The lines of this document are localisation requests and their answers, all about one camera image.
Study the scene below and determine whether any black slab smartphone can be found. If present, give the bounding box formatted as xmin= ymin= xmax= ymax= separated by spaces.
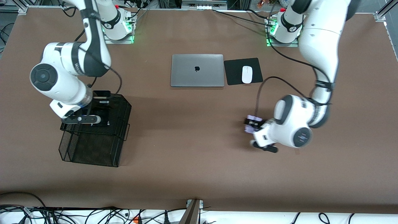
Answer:
xmin=91 ymin=106 xmax=110 ymax=127

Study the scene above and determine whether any silver laptop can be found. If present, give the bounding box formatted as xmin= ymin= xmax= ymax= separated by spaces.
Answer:
xmin=170 ymin=54 xmax=225 ymax=87

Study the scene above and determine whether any black cable on table edge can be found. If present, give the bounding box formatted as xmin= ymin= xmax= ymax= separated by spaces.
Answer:
xmin=212 ymin=9 xmax=274 ymax=26

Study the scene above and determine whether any black mesh basket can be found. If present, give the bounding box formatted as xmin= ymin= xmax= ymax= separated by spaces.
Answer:
xmin=58 ymin=130 xmax=121 ymax=168

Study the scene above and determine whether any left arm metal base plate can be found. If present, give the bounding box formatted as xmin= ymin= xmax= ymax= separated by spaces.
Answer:
xmin=266 ymin=37 xmax=299 ymax=48

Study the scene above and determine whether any black mesh tray with handles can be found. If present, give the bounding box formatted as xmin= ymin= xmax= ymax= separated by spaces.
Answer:
xmin=60 ymin=90 xmax=132 ymax=141

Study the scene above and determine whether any long aluminium frame rail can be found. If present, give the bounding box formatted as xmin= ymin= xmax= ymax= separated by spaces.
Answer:
xmin=374 ymin=0 xmax=398 ymax=61

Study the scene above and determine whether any white power strip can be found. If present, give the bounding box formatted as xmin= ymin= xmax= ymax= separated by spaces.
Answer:
xmin=181 ymin=0 xmax=228 ymax=10

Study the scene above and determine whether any metal camera post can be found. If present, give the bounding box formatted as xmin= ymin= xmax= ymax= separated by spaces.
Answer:
xmin=179 ymin=199 xmax=204 ymax=224

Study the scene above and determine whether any thick black looped cable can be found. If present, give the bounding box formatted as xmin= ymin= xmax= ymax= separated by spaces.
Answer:
xmin=0 ymin=191 xmax=47 ymax=209

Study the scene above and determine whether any white computer mouse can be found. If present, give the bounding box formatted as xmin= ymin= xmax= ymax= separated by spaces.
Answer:
xmin=242 ymin=66 xmax=253 ymax=84

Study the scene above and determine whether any short aluminium frame rail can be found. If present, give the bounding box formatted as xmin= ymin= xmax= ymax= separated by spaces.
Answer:
xmin=0 ymin=5 xmax=28 ymax=15

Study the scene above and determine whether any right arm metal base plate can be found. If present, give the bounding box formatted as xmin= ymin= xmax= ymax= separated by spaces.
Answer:
xmin=102 ymin=34 xmax=135 ymax=44

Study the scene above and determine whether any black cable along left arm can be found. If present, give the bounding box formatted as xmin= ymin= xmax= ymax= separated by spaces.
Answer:
xmin=255 ymin=37 xmax=335 ymax=118

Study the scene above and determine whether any black mouse pad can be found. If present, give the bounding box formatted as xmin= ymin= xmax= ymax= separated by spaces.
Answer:
xmin=224 ymin=58 xmax=264 ymax=86

